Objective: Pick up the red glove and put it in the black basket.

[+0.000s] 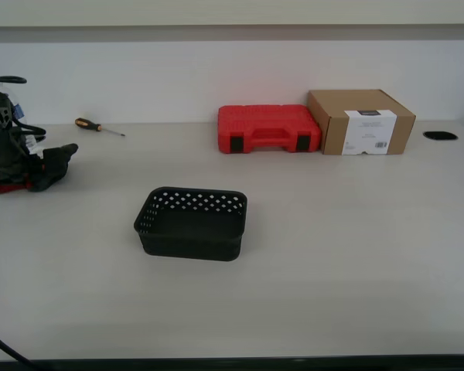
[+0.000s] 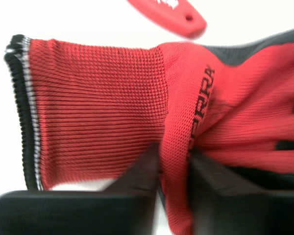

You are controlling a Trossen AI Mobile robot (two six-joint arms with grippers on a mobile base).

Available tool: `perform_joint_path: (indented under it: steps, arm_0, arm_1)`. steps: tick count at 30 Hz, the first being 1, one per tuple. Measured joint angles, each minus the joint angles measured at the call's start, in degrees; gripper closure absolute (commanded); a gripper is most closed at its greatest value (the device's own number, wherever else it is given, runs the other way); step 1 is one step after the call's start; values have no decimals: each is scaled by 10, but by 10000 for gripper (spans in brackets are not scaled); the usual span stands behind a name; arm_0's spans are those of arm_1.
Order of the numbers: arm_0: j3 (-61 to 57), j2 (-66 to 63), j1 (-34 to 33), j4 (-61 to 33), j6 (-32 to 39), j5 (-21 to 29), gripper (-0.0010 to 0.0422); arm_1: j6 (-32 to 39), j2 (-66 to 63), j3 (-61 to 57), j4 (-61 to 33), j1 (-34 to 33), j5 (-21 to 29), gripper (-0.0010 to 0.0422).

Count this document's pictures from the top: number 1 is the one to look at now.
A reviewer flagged red and black work glove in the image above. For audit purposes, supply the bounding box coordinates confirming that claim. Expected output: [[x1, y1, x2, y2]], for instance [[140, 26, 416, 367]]
[[0, 142, 80, 195]]

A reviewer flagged black plastic woven basket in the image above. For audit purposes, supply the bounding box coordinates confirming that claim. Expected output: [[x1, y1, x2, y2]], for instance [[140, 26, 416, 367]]
[[133, 186, 248, 264]]

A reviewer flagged red plastic tool case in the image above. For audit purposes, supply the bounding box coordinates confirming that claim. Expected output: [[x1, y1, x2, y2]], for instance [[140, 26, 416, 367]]
[[217, 104, 322, 155]]

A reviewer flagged brown cardboard box white label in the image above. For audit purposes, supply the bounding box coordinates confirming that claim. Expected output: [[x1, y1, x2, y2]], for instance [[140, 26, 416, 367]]
[[307, 88, 417, 156]]

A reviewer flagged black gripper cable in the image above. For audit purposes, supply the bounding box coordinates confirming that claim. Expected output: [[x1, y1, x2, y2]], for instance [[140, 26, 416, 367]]
[[0, 75, 48, 137]]

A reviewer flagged orange black handle screwdriver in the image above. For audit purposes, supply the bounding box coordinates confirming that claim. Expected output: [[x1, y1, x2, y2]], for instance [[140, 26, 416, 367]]
[[73, 117, 126, 138]]

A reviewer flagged black table cable grommet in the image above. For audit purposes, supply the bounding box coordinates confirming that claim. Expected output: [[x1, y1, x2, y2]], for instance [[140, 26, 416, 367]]
[[422, 131, 459, 141]]

